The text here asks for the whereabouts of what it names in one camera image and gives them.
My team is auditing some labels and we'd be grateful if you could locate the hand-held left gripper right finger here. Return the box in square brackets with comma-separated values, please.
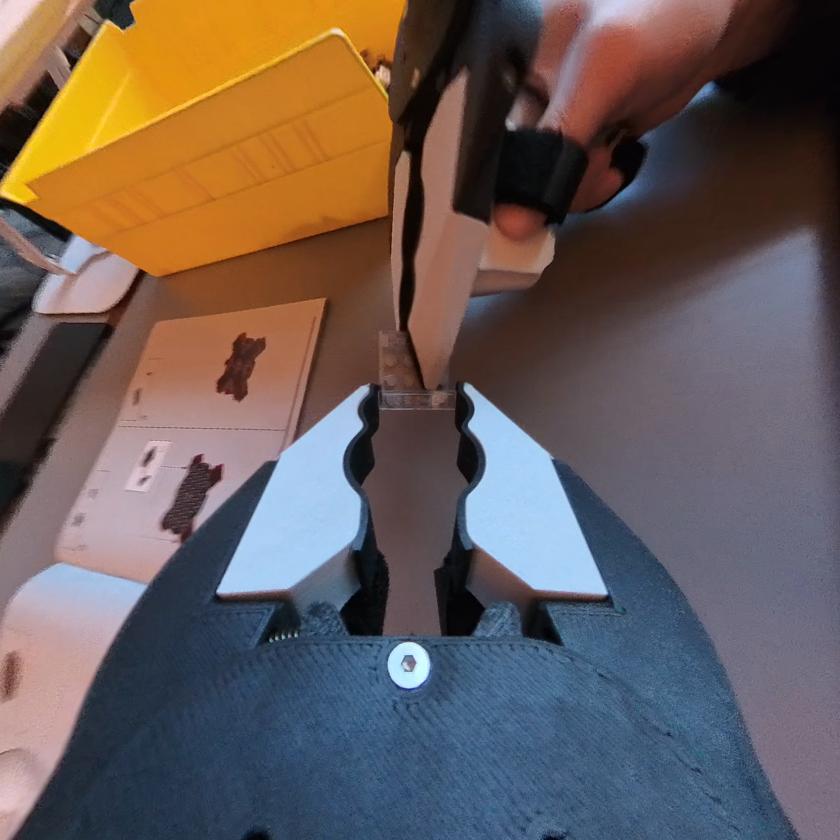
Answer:
[435, 382, 608, 636]

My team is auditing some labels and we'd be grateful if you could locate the person's right hand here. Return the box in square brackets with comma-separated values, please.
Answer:
[494, 0, 795, 242]

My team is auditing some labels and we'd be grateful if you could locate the yellow plastic parts bin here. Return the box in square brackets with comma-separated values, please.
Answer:
[0, 0, 408, 277]

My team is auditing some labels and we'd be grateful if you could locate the grey desk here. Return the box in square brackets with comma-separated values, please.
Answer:
[0, 98, 840, 840]

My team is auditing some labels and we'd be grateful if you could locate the person's right forearm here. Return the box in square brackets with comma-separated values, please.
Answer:
[715, 0, 840, 112]

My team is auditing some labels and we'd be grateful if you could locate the wooden clipboard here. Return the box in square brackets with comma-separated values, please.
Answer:
[0, 0, 99, 112]

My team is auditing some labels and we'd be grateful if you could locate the instruction booklet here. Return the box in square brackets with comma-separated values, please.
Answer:
[0, 298, 327, 821]

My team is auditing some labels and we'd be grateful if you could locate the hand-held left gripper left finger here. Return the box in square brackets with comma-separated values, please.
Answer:
[217, 386, 388, 636]

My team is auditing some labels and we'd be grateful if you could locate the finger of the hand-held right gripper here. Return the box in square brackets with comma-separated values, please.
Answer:
[406, 69, 492, 389]
[389, 147, 427, 332]

